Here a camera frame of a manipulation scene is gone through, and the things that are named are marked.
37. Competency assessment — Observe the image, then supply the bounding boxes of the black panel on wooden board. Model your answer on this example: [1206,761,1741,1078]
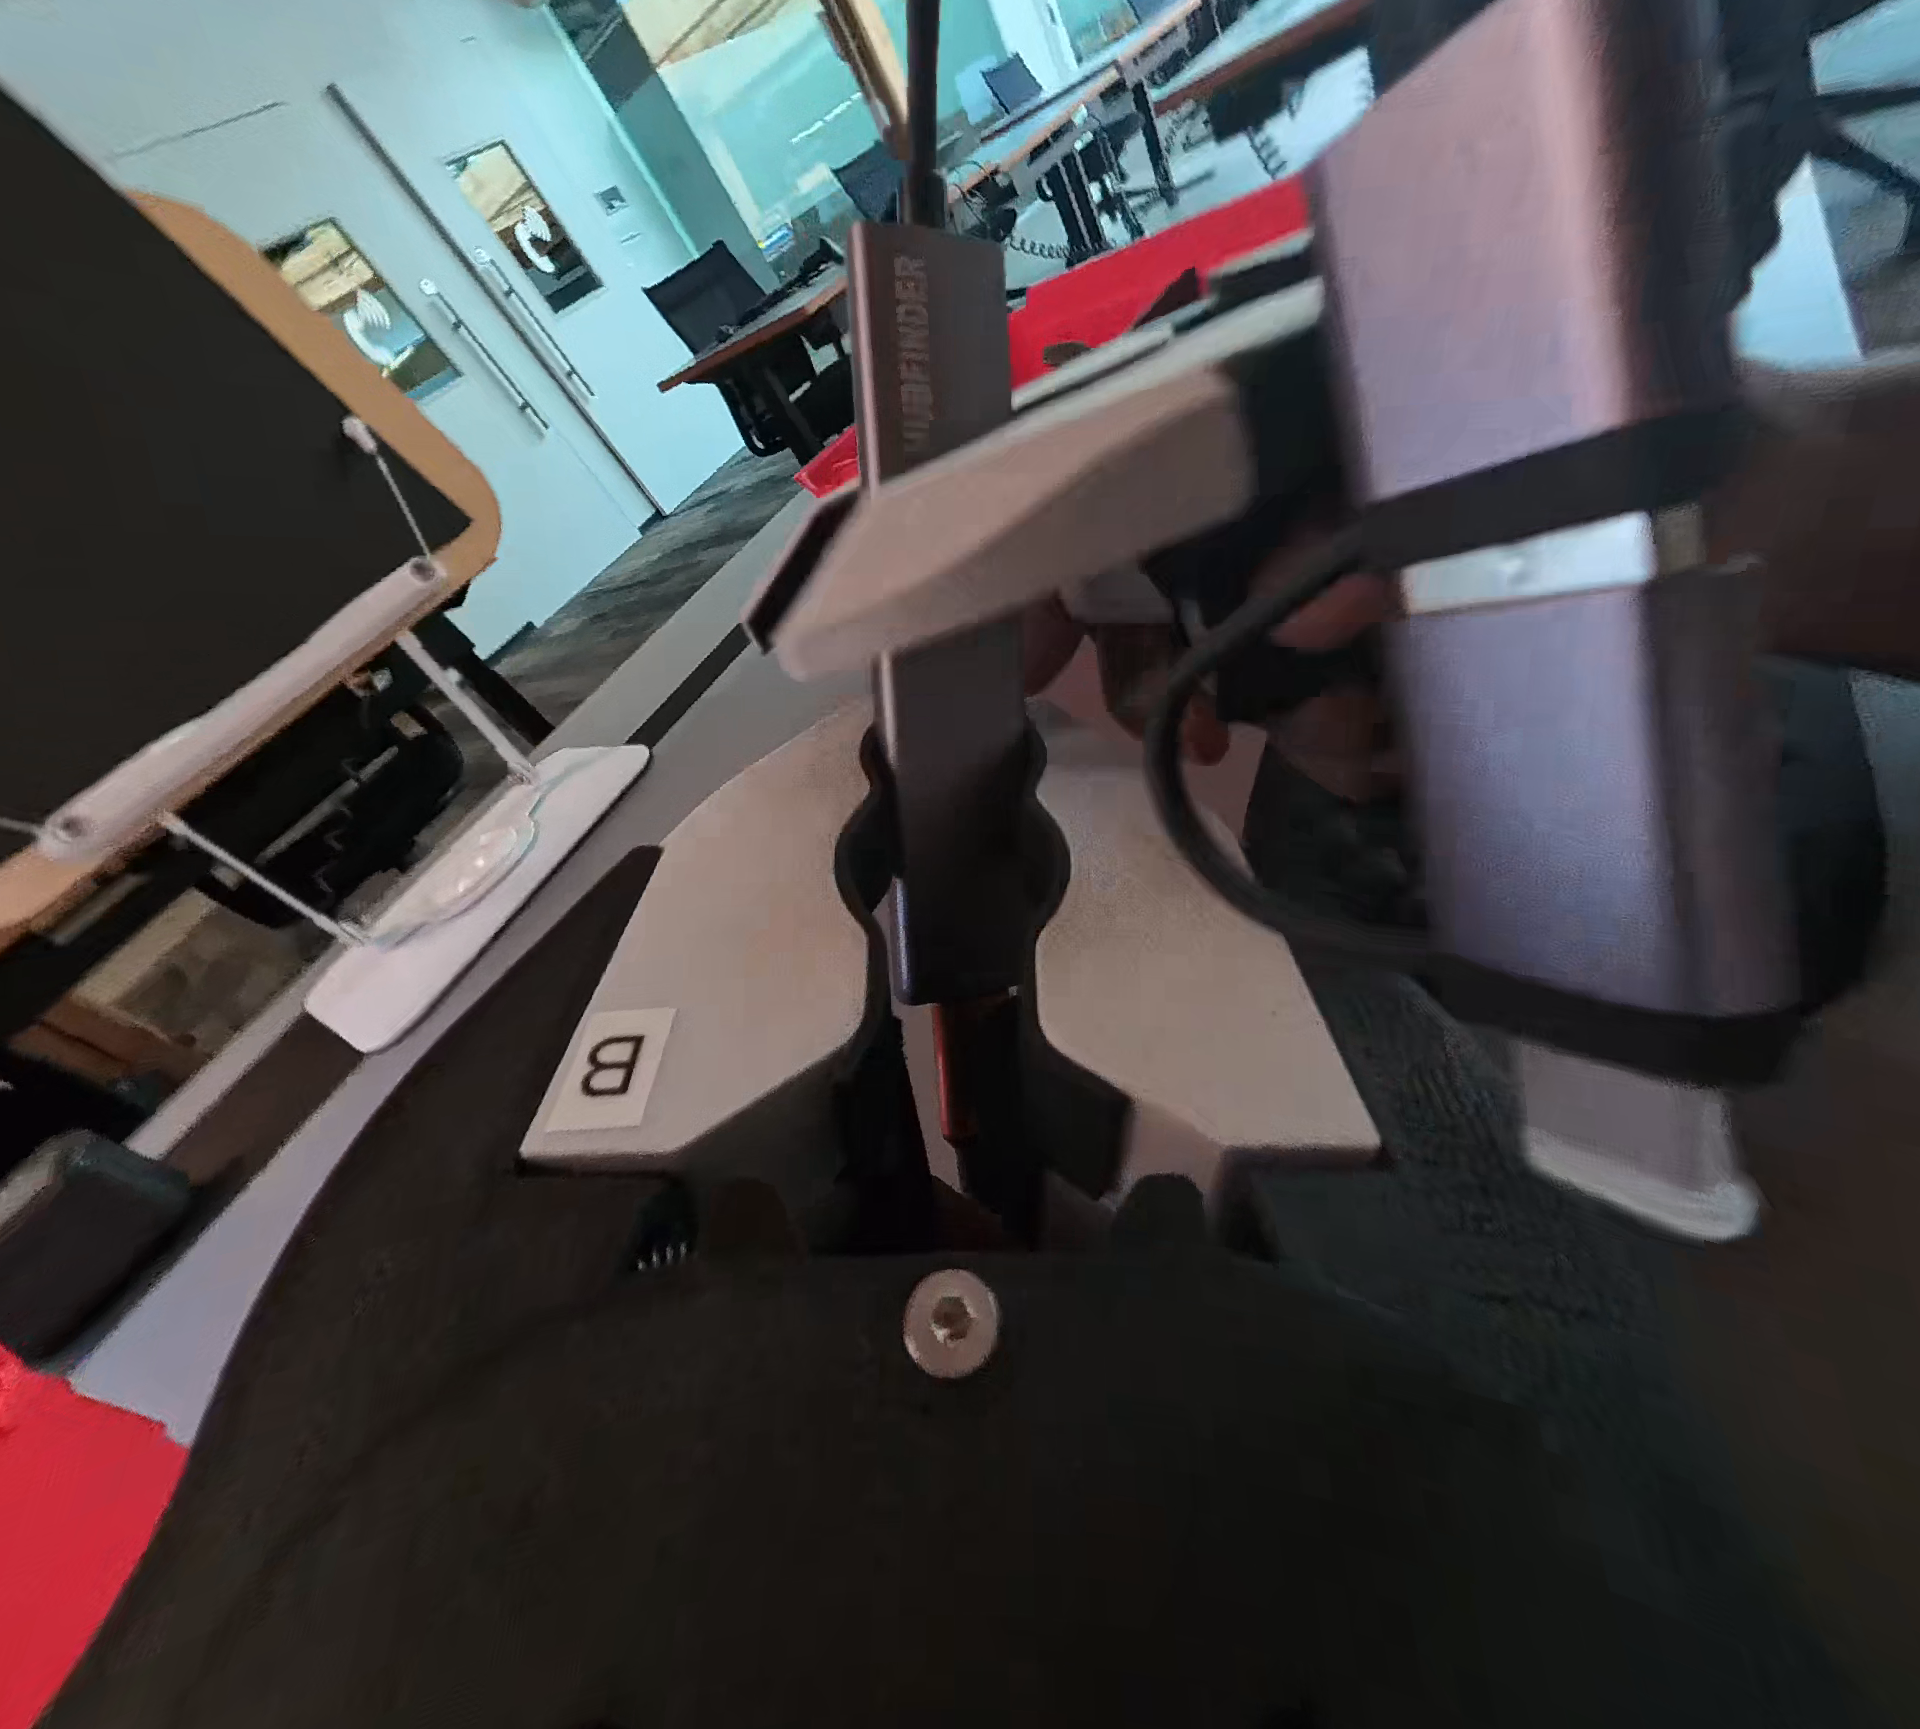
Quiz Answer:
[0,86,504,950]

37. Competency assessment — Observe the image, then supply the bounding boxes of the red plastic bin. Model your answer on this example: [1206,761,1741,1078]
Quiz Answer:
[0,1336,192,1729]
[792,175,1327,503]

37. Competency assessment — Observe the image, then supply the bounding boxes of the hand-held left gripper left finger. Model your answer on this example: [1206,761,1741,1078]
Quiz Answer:
[516,706,902,1177]

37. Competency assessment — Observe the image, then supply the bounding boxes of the black board on white stand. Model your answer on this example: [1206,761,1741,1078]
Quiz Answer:
[0,408,655,1056]

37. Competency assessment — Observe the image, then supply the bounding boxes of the red black usb-c cable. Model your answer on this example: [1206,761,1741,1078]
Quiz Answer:
[926,991,1001,1237]

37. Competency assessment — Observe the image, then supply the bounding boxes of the white door with long handle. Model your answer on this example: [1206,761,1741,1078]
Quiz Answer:
[326,81,666,518]

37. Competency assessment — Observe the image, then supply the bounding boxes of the person's right hand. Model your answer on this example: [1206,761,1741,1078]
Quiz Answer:
[1034,562,1408,775]

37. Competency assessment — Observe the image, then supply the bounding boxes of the dark grey case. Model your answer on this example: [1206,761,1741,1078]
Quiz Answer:
[0,1128,192,1367]

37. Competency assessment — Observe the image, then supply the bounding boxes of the dark grey usb hub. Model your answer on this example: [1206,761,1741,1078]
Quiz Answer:
[842,215,1039,1011]

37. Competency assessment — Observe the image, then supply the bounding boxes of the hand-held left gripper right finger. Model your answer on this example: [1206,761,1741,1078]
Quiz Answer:
[1026,707,1387,1220]

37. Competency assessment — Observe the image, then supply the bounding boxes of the black office chair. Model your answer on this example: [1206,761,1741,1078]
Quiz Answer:
[643,237,846,457]

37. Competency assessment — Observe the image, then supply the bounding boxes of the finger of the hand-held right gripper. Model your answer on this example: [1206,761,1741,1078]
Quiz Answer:
[742,363,1260,683]
[1015,269,1329,413]

